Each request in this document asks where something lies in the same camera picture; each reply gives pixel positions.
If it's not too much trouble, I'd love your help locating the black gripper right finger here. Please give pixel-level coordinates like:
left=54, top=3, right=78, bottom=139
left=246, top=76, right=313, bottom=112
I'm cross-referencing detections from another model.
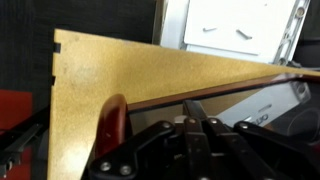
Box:
left=194, top=99, right=320, bottom=180

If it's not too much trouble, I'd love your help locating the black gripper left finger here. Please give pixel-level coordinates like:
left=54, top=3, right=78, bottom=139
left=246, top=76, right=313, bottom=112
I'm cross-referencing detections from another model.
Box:
left=88, top=99, right=205, bottom=180

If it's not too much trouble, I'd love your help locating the red microwave door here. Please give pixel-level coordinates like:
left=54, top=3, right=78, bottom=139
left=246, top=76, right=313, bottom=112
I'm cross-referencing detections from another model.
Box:
left=94, top=72, right=320, bottom=161

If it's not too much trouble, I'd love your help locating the black clamp tripod stand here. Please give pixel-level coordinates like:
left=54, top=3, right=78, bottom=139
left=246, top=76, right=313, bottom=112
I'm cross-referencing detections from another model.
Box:
left=0, top=105, right=51, bottom=178

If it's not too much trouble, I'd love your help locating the red box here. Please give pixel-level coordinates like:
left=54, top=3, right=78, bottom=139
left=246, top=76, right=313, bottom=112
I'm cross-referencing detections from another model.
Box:
left=0, top=89, right=33, bottom=180

